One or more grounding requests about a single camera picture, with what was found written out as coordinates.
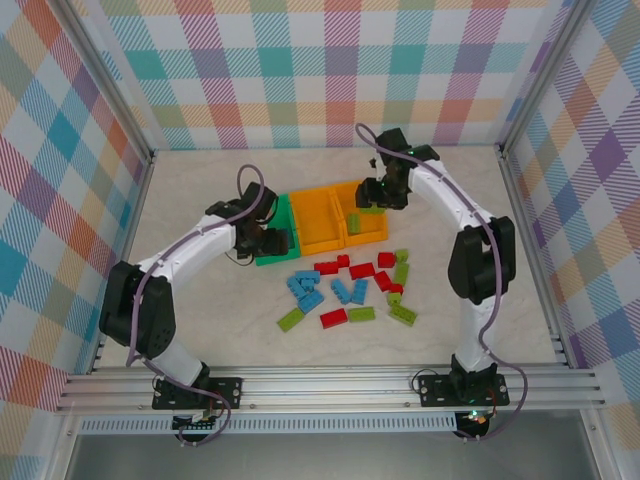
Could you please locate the aluminium frame post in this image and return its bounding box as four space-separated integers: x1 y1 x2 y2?
52 0 157 166
498 0 600 157

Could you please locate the aluminium side rail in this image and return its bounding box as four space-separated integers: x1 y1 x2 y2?
498 144 572 370
88 149 157 375

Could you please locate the green plastic bin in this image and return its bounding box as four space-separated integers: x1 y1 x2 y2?
254 193 302 269

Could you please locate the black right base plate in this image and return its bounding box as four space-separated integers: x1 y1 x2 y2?
418 372 510 409

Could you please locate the orange plastic bin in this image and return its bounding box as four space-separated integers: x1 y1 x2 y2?
290 187 347 257
332 180 390 247

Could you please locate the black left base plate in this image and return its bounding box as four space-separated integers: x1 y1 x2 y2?
152 375 245 412

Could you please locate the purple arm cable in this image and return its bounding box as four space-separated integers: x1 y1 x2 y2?
354 122 530 444
125 164 267 447

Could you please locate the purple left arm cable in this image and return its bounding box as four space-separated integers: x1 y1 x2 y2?
125 164 267 447

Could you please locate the aluminium mounting rail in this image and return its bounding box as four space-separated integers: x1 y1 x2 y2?
53 363 609 416

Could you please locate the slotted grey cable duct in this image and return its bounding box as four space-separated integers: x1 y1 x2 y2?
78 417 460 435

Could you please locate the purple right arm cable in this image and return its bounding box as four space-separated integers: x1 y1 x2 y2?
354 122 530 444

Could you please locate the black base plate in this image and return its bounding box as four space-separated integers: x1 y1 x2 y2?
418 372 510 409
152 375 245 412

